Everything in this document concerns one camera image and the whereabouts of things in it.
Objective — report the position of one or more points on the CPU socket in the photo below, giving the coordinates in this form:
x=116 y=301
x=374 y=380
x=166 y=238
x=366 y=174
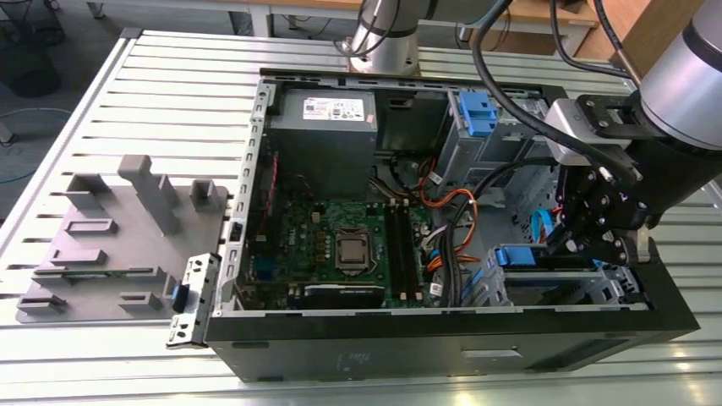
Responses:
x=337 y=271

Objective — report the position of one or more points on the grey parts rack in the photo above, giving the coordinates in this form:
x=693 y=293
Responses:
x=140 y=254

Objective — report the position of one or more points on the black open PC case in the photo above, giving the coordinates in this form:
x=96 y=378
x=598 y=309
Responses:
x=395 y=351

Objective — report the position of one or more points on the green RAM stick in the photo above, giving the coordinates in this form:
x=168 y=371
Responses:
x=112 y=275

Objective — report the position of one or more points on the black office chair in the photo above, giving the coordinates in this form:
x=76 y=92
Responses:
x=34 y=72

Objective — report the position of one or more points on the silver CPU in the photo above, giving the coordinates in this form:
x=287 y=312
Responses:
x=354 y=251

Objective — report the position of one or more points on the metal card retention bracket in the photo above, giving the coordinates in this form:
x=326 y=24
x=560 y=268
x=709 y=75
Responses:
x=198 y=270

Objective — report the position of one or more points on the hard disk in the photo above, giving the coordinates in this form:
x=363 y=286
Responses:
x=513 y=256

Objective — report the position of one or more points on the green motherboard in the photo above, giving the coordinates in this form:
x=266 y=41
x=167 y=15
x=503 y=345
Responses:
x=305 y=220

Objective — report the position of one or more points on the white metal desk frame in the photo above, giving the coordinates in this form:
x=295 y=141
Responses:
x=261 y=21

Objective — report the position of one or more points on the blue board connector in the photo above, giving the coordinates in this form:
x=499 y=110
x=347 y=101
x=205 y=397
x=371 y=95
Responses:
x=265 y=270

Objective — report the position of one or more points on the metal drive cage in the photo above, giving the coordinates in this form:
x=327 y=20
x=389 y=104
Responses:
x=485 y=156

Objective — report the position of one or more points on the grey power supply unit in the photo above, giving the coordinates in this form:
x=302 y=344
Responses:
x=327 y=160

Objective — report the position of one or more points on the wooden cabinet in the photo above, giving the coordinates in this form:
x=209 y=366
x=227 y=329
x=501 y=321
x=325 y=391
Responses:
x=649 y=25

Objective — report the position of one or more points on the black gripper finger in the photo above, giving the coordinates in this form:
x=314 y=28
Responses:
x=617 y=249
x=570 y=241

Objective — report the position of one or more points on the black RAM slot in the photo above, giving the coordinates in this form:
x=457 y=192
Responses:
x=413 y=249
x=394 y=249
x=399 y=249
x=406 y=249

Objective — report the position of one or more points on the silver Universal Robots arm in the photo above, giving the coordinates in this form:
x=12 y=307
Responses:
x=694 y=63

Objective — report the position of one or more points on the blue drive latch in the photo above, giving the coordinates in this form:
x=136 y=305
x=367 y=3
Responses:
x=478 y=114

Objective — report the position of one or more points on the black graphics card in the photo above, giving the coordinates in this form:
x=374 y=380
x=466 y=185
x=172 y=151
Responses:
x=345 y=296

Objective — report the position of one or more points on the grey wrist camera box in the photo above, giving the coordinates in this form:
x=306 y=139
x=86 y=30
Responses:
x=570 y=127

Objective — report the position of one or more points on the metal disk bay cage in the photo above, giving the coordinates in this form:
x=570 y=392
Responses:
x=553 y=275

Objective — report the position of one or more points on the wooden top desk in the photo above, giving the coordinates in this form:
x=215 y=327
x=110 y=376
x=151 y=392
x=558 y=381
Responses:
x=530 y=10

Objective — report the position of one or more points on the blue bracket clip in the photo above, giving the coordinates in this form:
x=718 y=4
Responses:
x=182 y=292

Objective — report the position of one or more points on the yellow black power harness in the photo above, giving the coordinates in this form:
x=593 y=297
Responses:
x=389 y=191

